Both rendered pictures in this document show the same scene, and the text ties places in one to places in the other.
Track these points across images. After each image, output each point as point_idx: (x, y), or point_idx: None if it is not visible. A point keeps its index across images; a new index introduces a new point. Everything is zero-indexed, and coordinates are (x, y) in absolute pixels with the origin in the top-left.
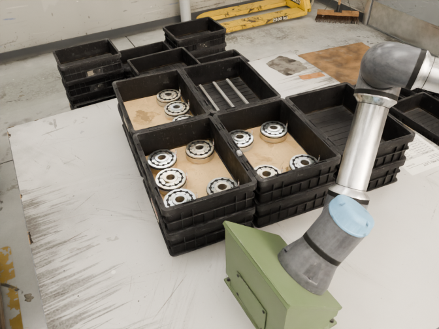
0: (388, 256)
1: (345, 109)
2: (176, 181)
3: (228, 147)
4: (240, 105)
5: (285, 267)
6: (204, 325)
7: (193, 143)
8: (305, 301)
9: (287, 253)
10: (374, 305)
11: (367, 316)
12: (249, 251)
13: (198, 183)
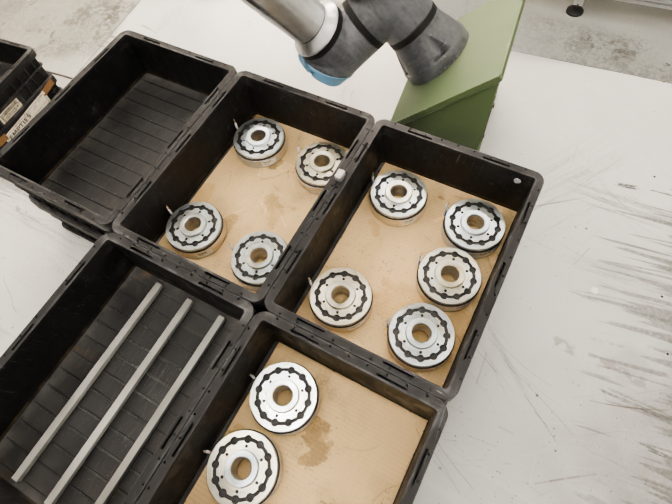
0: (302, 71)
1: (49, 181)
2: (447, 259)
3: (333, 205)
4: (187, 278)
5: (464, 40)
6: (533, 153)
7: (336, 318)
8: (488, 4)
9: (450, 42)
10: (373, 57)
11: (389, 56)
12: (509, 32)
13: (406, 250)
